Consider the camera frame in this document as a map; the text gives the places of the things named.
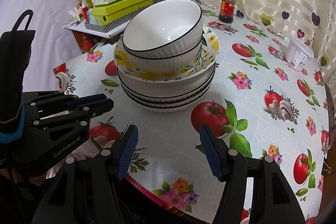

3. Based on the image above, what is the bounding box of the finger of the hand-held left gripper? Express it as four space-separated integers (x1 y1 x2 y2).
33 99 114 130
22 91 107 110

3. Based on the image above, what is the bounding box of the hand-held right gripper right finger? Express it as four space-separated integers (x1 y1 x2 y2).
199 126 306 224

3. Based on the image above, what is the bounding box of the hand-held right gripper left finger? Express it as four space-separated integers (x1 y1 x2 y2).
31 124 139 224

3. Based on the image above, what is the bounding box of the white plate black rim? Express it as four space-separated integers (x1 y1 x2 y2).
121 80 215 104
126 88 212 112
117 63 216 95

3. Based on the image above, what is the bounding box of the white ribbed bowl black rim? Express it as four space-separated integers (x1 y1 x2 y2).
123 0 203 59
126 30 204 74

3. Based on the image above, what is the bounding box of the yellow black floral bowl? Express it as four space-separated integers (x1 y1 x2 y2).
113 27 220 80

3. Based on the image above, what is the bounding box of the white side shelf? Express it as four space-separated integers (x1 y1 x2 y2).
62 19 123 39

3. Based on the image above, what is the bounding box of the vegetable print tablecloth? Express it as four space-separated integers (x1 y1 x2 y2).
52 0 332 224

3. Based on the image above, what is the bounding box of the black white striped box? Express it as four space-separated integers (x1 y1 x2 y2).
84 7 144 31

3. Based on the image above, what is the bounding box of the cluster of small bottles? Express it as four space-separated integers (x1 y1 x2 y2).
69 0 93 23

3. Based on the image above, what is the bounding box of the black binder clip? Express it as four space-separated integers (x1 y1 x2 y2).
322 158 332 175

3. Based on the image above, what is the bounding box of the white plastic tub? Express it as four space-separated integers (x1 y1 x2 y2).
285 36 314 72

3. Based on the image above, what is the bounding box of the red lid sauce jar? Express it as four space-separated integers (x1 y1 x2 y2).
218 0 237 24

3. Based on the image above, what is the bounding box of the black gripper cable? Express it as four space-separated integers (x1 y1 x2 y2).
10 9 34 31

